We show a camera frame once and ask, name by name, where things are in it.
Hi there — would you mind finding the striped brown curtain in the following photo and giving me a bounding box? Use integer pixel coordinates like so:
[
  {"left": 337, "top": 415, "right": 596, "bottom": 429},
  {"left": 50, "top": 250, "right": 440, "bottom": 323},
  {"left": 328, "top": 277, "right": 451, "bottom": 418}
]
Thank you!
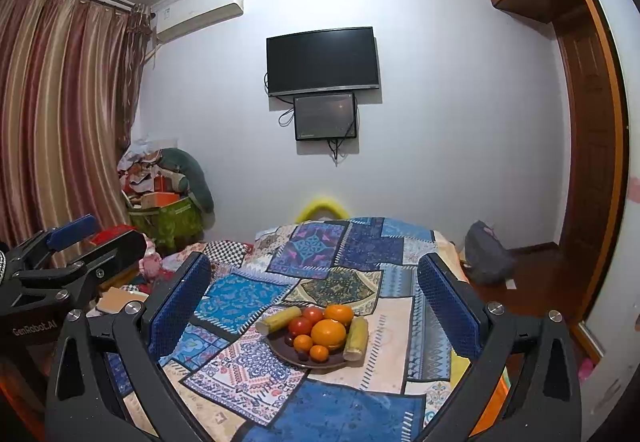
[{"left": 0, "top": 0, "right": 153, "bottom": 253}]

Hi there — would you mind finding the white air conditioner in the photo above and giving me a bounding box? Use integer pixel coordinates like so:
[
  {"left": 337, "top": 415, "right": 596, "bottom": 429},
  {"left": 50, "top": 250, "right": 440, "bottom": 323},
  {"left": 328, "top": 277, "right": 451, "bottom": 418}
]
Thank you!
[{"left": 150, "top": 0, "right": 246, "bottom": 43}]

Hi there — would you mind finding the pile of clothes and bags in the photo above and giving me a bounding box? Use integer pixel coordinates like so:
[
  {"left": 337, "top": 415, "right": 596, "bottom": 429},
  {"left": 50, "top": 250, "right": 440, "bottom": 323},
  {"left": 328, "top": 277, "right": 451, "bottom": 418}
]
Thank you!
[{"left": 117, "top": 137, "right": 181, "bottom": 210}]

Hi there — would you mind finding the black cable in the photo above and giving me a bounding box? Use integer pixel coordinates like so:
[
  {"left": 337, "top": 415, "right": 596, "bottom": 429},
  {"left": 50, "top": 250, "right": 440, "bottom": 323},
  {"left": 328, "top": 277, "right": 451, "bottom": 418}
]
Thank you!
[
  {"left": 277, "top": 97, "right": 297, "bottom": 128},
  {"left": 327, "top": 137, "right": 351, "bottom": 165}
]

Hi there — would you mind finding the black white checkered cloth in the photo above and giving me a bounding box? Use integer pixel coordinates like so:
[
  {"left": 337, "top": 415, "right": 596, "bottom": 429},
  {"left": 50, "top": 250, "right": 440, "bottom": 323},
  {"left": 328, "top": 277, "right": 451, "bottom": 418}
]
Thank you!
[{"left": 202, "top": 240, "right": 256, "bottom": 268}]

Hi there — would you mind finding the red box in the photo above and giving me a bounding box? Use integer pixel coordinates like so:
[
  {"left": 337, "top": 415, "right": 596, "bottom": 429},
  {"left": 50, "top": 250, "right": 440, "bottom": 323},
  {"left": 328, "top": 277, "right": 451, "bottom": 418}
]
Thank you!
[{"left": 90, "top": 224, "right": 138, "bottom": 248}]

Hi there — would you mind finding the dark purple plate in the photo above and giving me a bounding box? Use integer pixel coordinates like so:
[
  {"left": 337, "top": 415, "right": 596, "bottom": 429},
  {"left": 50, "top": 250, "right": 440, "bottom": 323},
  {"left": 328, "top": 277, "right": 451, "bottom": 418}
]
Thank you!
[{"left": 264, "top": 322, "right": 361, "bottom": 369}]

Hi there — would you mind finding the beige notebook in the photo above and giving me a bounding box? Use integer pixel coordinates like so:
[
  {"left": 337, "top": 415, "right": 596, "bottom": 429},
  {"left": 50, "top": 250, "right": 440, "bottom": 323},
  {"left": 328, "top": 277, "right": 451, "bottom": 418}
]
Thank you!
[{"left": 95, "top": 286, "right": 148, "bottom": 315}]

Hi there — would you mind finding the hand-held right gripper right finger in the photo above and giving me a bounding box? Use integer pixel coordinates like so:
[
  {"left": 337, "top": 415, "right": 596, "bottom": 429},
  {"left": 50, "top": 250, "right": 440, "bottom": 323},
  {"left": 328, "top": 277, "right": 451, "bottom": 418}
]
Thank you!
[{"left": 416, "top": 252, "right": 583, "bottom": 442}]

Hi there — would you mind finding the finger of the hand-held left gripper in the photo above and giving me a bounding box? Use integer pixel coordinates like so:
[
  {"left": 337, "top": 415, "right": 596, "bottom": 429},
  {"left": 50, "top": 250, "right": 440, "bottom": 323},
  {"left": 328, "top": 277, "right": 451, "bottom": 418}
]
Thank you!
[
  {"left": 12, "top": 228, "right": 148, "bottom": 313},
  {"left": 10, "top": 214, "right": 98, "bottom": 268}
]

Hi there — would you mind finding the small black monitor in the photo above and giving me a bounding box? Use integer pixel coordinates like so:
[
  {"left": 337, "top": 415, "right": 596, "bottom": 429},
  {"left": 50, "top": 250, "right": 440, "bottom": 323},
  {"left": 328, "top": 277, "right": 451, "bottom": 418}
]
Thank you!
[{"left": 293, "top": 92, "right": 358, "bottom": 142}]

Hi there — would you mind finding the yellow curved chair back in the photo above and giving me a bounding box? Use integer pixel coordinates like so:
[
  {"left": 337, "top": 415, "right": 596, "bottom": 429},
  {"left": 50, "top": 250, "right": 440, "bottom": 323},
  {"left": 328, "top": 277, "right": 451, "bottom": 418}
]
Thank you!
[{"left": 295, "top": 194, "right": 351, "bottom": 224}]

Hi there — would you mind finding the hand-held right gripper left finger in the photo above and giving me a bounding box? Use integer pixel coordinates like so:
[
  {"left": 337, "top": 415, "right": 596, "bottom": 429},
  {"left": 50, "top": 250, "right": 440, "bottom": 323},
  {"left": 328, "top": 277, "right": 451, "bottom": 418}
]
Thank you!
[{"left": 45, "top": 252, "right": 213, "bottom": 442}]

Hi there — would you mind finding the yellow corn cob piece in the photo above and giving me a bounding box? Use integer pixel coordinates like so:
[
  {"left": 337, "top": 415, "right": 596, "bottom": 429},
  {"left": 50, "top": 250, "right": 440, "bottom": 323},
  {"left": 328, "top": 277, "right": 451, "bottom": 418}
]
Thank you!
[
  {"left": 343, "top": 317, "right": 369, "bottom": 362},
  {"left": 255, "top": 306, "right": 303, "bottom": 335}
]

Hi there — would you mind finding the pink cloth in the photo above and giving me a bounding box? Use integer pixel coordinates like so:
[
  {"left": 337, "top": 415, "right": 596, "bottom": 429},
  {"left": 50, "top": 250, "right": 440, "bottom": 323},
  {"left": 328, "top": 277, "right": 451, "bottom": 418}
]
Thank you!
[{"left": 575, "top": 357, "right": 598, "bottom": 383}]

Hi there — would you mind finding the teal plush pillow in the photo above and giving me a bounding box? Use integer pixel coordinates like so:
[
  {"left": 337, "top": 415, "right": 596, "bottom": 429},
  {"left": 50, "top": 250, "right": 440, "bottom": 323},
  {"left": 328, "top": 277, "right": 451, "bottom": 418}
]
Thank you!
[{"left": 157, "top": 148, "right": 216, "bottom": 213}]

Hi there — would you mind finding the dark grey bag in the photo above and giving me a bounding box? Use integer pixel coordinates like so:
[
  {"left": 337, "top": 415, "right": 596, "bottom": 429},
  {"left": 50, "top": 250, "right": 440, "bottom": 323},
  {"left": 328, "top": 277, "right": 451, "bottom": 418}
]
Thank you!
[{"left": 464, "top": 220, "right": 518, "bottom": 287}]

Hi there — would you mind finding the blue patchwork printed tablecloth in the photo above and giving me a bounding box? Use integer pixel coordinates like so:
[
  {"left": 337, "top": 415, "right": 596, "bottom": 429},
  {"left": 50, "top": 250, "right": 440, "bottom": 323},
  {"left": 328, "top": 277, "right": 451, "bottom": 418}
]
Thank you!
[{"left": 105, "top": 217, "right": 481, "bottom": 442}]

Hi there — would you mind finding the large orange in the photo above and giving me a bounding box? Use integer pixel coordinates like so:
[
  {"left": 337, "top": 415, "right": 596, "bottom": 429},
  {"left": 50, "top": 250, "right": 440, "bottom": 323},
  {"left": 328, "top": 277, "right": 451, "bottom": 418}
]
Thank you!
[
  {"left": 311, "top": 319, "right": 347, "bottom": 349},
  {"left": 324, "top": 303, "right": 355, "bottom": 327}
]

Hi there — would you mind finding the pink toy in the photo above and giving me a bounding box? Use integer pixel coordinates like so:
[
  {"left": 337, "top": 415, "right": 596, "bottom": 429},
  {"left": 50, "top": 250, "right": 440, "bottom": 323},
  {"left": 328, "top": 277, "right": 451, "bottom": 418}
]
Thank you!
[{"left": 139, "top": 234, "right": 163, "bottom": 278}]

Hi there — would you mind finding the black wall television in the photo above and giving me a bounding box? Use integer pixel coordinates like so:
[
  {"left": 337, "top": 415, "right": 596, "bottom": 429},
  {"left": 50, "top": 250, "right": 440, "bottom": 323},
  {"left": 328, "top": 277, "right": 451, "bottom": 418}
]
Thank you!
[{"left": 266, "top": 26, "right": 382, "bottom": 98}]

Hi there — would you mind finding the brown wooden door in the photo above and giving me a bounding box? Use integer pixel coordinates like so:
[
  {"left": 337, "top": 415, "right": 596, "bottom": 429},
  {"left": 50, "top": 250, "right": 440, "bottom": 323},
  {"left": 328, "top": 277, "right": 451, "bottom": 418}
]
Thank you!
[{"left": 552, "top": 0, "right": 631, "bottom": 323}]

